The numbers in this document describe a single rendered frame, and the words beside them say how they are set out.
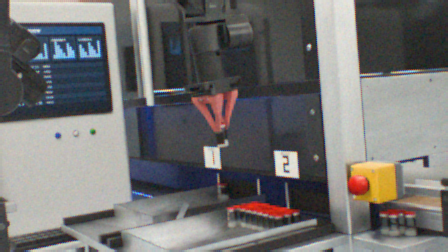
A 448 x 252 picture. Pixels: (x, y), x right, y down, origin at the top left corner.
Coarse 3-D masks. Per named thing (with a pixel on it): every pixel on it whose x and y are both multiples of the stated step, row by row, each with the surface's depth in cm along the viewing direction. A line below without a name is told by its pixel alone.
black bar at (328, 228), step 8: (328, 224) 122; (296, 232) 118; (304, 232) 118; (312, 232) 119; (320, 232) 120; (328, 232) 121; (264, 240) 114; (272, 240) 114; (280, 240) 115; (288, 240) 116; (296, 240) 117; (304, 240) 118; (232, 248) 110; (240, 248) 110; (248, 248) 110; (256, 248) 111; (264, 248) 112; (272, 248) 114
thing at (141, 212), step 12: (180, 192) 172; (192, 192) 174; (204, 192) 176; (216, 192) 179; (120, 204) 162; (132, 204) 164; (144, 204) 166; (156, 204) 168; (168, 204) 170; (180, 204) 170; (192, 204) 168; (204, 204) 167; (216, 204) 149; (228, 204) 151; (240, 204) 153; (120, 216) 157; (132, 216) 150; (144, 216) 143; (156, 216) 140; (168, 216) 142
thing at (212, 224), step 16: (160, 224) 131; (176, 224) 133; (192, 224) 135; (208, 224) 138; (224, 224) 139; (304, 224) 120; (128, 240) 123; (144, 240) 116; (160, 240) 128; (176, 240) 127; (192, 240) 126; (208, 240) 125; (224, 240) 110; (240, 240) 112; (256, 240) 114
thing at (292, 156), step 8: (280, 152) 136; (288, 152) 133; (296, 152) 131; (280, 160) 136; (288, 160) 133; (296, 160) 131; (280, 168) 136; (288, 168) 134; (296, 168) 131; (288, 176) 134; (296, 176) 132
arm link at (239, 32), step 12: (204, 0) 105; (216, 0) 107; (204, 12) 106; (216, 12) 107; (228, 24) 112; (240, 24) 113; (228, 36) 111; (240, 36) 112; (252, 36) 114; (228, 48) 112; (240, 48) 115
